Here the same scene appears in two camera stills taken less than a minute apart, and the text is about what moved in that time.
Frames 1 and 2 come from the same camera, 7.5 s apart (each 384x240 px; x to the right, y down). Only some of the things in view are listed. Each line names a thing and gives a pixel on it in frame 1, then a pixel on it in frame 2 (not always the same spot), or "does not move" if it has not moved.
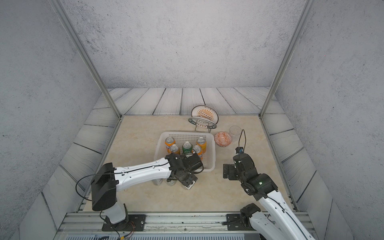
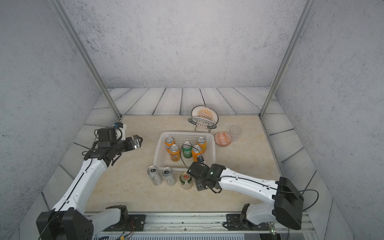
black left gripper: x=191 y=183 → x=131 y=146
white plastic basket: x=209 y=158 does not move
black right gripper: x=232 y=168 → x=198 y=186
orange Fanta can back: x=169 y=142 does not move
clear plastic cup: x=235 y=131 does not move
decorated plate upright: x=205 y=112 does not move
